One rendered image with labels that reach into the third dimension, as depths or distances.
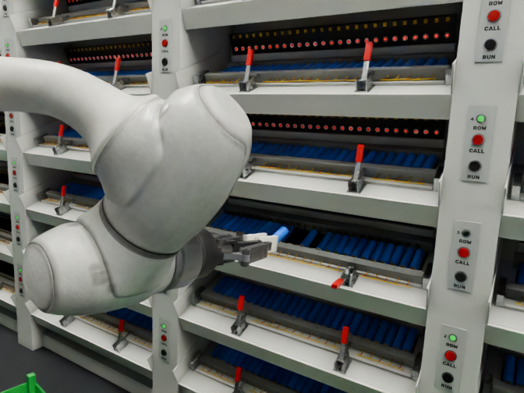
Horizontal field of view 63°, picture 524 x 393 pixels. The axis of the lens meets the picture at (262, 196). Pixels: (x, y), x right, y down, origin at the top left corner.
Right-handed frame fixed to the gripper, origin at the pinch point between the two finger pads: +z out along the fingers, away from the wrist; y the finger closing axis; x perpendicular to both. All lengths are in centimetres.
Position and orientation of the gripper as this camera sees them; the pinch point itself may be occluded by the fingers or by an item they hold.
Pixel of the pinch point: (260, 243)
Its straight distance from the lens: 77.6
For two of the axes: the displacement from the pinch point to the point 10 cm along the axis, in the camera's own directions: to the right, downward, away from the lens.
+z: 5.4, 0.2, 8.4
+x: -1.2, 9.9, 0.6
